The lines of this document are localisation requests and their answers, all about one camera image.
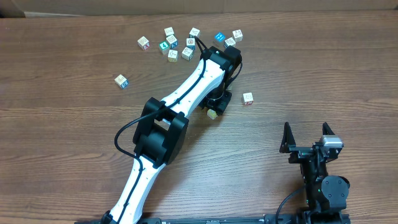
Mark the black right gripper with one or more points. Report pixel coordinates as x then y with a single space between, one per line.
300 153

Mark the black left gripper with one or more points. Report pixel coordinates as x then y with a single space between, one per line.
221 104

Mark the red E wooden block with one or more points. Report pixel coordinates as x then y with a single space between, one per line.
247 98

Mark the blue sided wooden block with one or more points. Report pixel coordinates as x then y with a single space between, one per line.
121 81

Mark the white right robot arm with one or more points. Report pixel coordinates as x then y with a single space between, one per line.
325 194

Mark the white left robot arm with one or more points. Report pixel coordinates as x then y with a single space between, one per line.
155 139

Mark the number 3 wooden block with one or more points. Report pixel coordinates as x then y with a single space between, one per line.
230 42

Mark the blue top wooden block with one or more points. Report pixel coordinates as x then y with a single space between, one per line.
219 38

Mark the blue framed wooden block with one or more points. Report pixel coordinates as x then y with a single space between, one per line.
190 43

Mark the letter K wooden block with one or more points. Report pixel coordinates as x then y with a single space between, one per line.
237 35

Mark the teal edged wooden block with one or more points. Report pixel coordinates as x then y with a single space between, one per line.
194 33

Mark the blue X wooden block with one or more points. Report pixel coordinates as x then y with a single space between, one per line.
172 40

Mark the green 4 wooden block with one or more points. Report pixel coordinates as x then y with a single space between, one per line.
164 47

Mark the plain top wooden block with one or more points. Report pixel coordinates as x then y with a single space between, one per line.
169 31

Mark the red X wooden block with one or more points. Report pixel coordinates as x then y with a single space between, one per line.
143 43

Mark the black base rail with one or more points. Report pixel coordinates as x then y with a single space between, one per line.
267 219

